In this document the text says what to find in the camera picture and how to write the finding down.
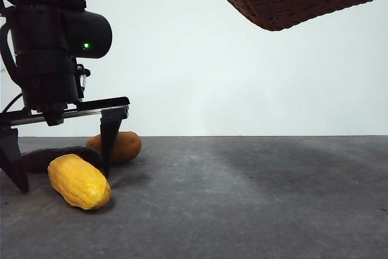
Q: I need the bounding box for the brown potato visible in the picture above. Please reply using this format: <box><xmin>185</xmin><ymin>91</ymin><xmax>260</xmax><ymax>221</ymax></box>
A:
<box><xmin>85</xmin><ymin>131</ymin><xmax>142</xmax><ymax>163</ymax></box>

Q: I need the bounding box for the purple eggplant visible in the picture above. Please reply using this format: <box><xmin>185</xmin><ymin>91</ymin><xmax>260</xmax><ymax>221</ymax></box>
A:
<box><xmin>20</xmin><ymin>146</ymin><xmax>104</xmax><ymax>174</ymax></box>

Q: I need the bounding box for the yellow corn cob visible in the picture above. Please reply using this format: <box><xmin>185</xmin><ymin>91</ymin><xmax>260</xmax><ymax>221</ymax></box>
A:
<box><xmin>47</xmin><ymin>153</ymin><xmax>112</xmax><ymax>210</ymax></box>

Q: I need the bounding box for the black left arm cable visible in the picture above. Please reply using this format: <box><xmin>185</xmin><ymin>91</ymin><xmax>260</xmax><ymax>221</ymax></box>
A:
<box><xmin>0</xmin><ymin>0</ymin><xmax>25</xmax><ymax>114</ymax></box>

